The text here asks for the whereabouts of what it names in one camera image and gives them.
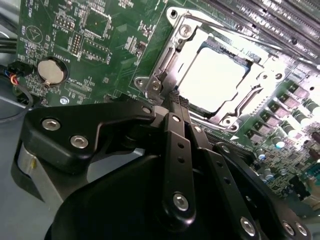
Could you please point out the metal socket cover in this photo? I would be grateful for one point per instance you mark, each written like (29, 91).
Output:
(266, 75)

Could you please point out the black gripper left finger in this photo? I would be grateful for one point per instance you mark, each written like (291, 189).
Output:
(112, 112)

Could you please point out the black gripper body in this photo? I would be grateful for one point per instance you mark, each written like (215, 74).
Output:
(112, 205)

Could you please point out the silver CPU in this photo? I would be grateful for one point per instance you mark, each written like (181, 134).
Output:
(212, 80)

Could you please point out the thin metal locking lever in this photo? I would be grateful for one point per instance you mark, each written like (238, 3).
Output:
(203, 115)
(232, 35)

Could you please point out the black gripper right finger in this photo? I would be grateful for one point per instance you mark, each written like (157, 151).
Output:
(213, 153)

